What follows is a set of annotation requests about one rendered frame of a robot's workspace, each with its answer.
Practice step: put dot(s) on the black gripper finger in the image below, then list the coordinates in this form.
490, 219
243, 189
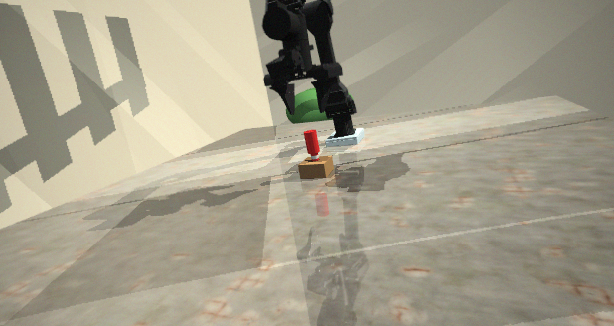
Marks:
323, 89
287, 93

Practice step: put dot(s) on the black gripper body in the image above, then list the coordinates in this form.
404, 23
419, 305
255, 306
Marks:
319, 73

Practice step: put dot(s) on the brown wooden block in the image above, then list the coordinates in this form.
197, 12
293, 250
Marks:
316, 169

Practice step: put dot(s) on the dark red marker cap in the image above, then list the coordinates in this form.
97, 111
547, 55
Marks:
311, 141

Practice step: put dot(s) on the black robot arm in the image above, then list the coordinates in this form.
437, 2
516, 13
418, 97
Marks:
282, 21

